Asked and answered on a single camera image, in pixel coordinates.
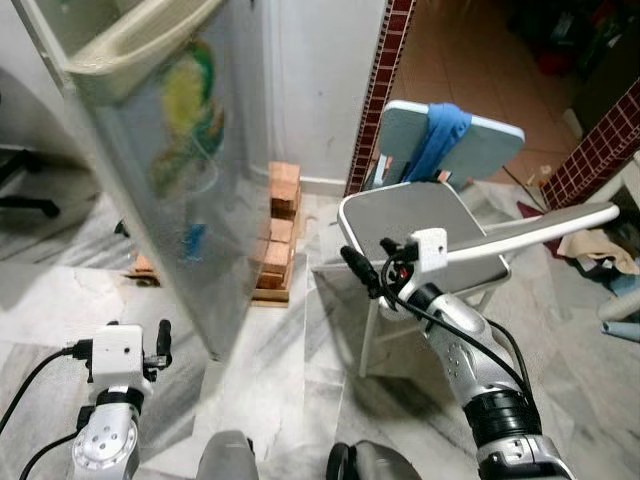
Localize grey fridge door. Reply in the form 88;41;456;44
20;0;276;361

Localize small blue fridge magnet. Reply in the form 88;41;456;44
183;222;206;263

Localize green yellow fridge sticker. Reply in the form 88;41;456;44
150;40;226;196

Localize orange brick stack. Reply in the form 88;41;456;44
250;160;303;306

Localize blue cloth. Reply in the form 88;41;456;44
402;103;473;183

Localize grey robot left leg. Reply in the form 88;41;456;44
197;430;259;480

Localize grey robot leg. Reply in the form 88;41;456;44
327;440;421;480
197;430;259;480

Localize pale blue tipped stool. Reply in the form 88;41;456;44
375;100;526;191

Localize grey robot right leg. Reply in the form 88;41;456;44
327;440;421;480

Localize beige crumpled cloth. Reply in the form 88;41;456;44
557;230;640;276

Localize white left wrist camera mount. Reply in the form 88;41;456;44
90;323;151;388

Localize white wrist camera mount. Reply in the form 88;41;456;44
90;323;151;388
405;228;448;276

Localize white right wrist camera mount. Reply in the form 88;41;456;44
405;228;448;276

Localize grey folding chair white frame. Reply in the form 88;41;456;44
338;182;621;379

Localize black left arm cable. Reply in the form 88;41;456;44
0;340;96;433

